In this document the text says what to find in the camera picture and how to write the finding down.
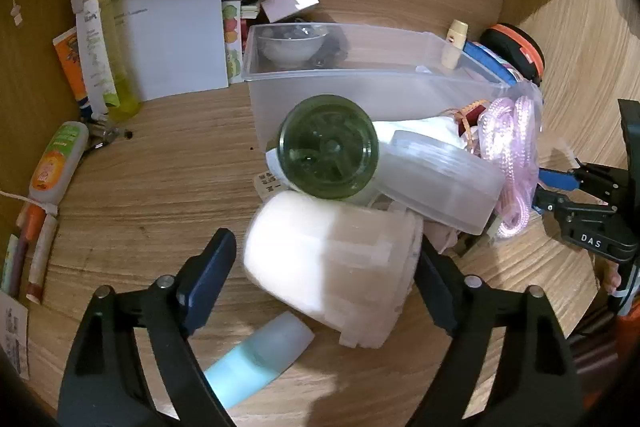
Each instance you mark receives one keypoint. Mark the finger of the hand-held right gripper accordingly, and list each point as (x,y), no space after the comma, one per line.
(555,206)
(557,178)

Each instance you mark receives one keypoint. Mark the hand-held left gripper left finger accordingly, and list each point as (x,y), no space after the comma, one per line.
(212,277)

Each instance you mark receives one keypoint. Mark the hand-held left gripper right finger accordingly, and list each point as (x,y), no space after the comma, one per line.
(437,297)

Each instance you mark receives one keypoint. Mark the light blue bottle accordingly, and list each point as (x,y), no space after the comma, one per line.
(260,357)

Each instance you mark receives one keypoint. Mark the white plastic cup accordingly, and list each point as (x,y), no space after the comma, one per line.
(320,267)

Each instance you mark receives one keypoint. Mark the green glass jar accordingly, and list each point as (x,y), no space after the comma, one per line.
(325,147)

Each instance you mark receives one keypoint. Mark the clear plastic bin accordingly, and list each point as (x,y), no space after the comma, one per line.
(350,92)

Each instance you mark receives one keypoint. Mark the wooden desktop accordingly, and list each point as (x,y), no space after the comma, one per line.
(165,207)

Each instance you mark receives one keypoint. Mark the white paper tag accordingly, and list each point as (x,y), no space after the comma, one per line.
(267,184)

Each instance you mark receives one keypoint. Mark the orange and black round object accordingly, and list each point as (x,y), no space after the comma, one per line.
(525,52)

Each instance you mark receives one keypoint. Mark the blue pencil case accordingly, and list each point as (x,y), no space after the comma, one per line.
(487,59)

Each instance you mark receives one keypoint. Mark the white cloth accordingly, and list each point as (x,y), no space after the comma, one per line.
(425,127)

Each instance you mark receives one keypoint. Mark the beige tube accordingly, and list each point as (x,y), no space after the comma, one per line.
(455,47)

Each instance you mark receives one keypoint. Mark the white lip balm stick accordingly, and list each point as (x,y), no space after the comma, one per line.
(40,257)

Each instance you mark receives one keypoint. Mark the metal keys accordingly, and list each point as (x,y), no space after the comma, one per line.
(102,137)

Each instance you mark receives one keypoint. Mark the orange and green tube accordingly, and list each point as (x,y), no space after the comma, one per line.
(52,162)

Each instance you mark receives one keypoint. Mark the white receipt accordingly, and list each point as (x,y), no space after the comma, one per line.
(15,337)

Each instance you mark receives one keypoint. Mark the yellow-green bottle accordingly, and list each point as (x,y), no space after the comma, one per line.
(117,67)

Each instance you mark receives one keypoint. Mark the fruit printed book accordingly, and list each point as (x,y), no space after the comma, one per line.
(232,42)

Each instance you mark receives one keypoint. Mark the white bowl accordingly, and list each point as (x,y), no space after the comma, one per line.
(290,49)

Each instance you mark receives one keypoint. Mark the white printed tube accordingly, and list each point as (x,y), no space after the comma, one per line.
(95,57)

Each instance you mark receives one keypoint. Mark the orange packet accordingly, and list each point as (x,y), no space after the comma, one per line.
(70,62)

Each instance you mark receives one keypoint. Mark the small white box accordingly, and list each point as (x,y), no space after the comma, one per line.
(290,4)

